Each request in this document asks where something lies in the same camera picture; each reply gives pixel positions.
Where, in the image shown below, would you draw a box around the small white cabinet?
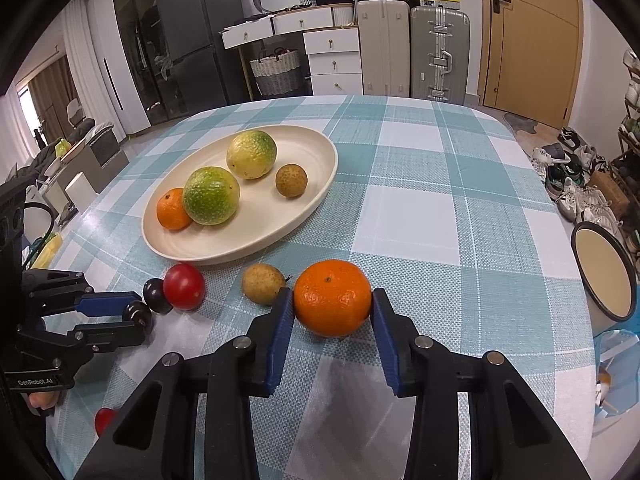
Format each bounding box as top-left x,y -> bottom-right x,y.
65,171 -> 99,207

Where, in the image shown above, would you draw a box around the woven grey-white basket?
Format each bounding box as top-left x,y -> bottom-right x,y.
249,47 -> 306,99

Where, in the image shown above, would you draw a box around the cream round plate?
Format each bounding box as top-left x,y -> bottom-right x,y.
141,125 -> 339,266

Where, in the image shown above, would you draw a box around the small orange mandarin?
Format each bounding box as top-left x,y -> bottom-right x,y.
156,188 -> 194,231

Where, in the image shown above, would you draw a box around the dark purple plum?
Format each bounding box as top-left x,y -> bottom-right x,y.
143,278 -> 174,315
122,300 -> 154,334

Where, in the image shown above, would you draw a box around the brown curtain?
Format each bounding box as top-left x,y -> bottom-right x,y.
27,55 -> 74,127

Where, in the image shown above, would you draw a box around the beige suitcase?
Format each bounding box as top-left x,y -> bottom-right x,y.
356,0 -> 412,98

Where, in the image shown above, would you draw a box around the white drawer dresser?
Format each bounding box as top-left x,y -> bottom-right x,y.
220,4 -> 363,97

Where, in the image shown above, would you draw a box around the blue checked tablecloth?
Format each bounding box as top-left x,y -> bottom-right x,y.
45,94 -> 599,480

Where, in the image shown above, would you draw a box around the white sheer curtain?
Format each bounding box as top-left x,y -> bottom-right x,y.
57,0 -> 126,137

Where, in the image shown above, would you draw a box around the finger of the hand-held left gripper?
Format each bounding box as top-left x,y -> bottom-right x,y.
24,270 -> 145,318
65,320 -> 152,357

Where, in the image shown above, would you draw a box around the black glass cabinet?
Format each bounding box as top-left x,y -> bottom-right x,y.
111,0 -> 174,127

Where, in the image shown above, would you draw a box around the white round enamel basin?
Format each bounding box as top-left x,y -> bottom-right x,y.
570,221 -> 639,334

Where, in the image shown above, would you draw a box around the large red tomato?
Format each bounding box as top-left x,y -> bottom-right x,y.
163,263 -> 206,311

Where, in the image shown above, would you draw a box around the small red tomato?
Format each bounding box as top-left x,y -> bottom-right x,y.
94,408 -> 119,437

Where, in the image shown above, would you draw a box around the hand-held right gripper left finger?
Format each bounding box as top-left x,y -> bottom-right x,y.
72,287 -> 296,480

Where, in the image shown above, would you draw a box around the silver suitcase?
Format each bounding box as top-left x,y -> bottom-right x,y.
410,6 -> 471,104

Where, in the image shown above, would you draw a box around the blue plastic bag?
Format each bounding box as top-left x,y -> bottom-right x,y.
592,327 -> 640,417

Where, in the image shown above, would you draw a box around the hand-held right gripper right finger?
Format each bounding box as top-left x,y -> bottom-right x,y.
371,287 -> 593,480

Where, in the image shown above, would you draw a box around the brown cardboard box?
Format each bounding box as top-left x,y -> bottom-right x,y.
587,170 -> 630,219

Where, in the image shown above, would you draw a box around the grey doormat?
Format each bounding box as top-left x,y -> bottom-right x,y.
502,111 -> 539,134

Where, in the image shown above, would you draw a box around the rows of racked shoes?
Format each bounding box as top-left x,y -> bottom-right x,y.
621,49 -> 640,171

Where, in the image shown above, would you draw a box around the wooden door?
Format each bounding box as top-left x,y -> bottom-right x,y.
477,0 -> 584,129

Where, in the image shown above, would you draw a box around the large orange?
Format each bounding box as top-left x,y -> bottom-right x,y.
293,259 -> 373,338

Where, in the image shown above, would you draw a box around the person's left hand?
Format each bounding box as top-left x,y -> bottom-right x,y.
27,389 -> 69,419

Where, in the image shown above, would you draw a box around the brown longan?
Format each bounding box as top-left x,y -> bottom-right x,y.
242,264 -> 291,306
275,163 -> 308,198

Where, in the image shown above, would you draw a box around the pile of loose sneakers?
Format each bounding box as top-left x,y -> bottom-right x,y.
531,127 -> 626,235

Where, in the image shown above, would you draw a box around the wooden shoe rack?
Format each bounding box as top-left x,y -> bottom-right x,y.
617,50 -> 640,183

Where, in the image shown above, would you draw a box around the yellow-green guava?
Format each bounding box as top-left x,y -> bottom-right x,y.
226,130 -> 277,180
182,167 -> 241,226

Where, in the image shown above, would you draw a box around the yellow green packet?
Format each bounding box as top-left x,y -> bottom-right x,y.
30,232 -> 64,269

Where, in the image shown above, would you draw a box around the dark grey refrigerator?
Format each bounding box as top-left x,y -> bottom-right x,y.
155,0 -> 246,117

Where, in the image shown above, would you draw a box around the grey sofa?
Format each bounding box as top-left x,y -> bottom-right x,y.
35,117 -> 128,182

